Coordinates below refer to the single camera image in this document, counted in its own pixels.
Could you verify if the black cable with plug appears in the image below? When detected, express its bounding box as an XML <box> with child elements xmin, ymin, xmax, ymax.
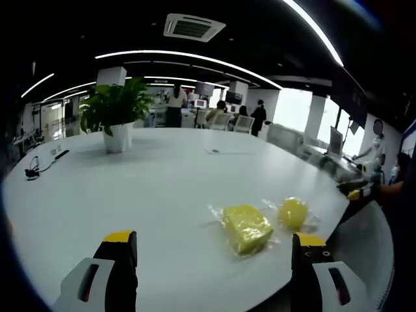
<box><xmin>25</xmin><ymin>155</ymin><xmax>57</xmax><ymax>180</ymax></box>

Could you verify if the blue and white printed banner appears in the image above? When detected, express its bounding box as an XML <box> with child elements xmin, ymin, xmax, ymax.
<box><xmin>400</xmin><ymin>118</ymin><xmax>416</xmax><ymax>154</ymax></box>

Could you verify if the ceiling air conditioner vent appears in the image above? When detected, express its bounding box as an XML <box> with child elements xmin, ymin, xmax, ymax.
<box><xmin>163</xmin><ymin>12</ymin><xmax>227</xmax><ymax>43</ymax></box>

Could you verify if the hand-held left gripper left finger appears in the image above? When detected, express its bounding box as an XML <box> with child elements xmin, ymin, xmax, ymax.
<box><xmin>51</xmin><ymin>229</ymin><xmax>139</xmax><ymax>312</ymax></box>

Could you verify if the white ceiling light strip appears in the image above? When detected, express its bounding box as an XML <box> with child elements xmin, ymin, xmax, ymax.
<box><xmin>281</xmin><ymin>0</ymin><xmax>345</xmax><ymax>68</ymax></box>
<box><xmin>95</xmin><ymin>49</ymin><xmax>283</xmax><ymax>90</ymax></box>
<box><xmin>20</xmin><ymin>72</ymin><xmax>55</xmax><ymax>98</ymax></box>

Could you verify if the rectangular yellow silicone block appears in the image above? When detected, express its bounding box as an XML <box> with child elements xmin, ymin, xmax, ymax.
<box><xmin>222</xmin><ymin>203</ymin><xmax>274</xmax><ymax>257</ymax></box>

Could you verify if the green potted plant white pot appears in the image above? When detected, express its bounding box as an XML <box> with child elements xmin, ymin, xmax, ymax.
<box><xmin>79</xmin><ymin>77</ymin><xmax>157</xmax><ymax>154</ymax></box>

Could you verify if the white mesh office chair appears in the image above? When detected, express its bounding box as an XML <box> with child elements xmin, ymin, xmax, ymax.
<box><xmin>211</xmin><ymin>112</ymin><xmax>231</xmax><ymax>131</ymax></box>
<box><xmin>233</xmin><ymin>115</ymin><xmax>255</xmax><ymax>133</ymax></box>

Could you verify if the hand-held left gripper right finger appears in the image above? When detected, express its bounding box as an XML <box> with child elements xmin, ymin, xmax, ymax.
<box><xmin>291</xmin><ymin>232</ymin><xmax>368</xmax><ymax>312</ymax></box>

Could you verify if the round yellow silicone block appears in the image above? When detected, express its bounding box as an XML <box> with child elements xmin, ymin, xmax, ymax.
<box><xmin>277</xmin><ymin>197</ymin><xmax>308</xmax><ymax>232</ymax></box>

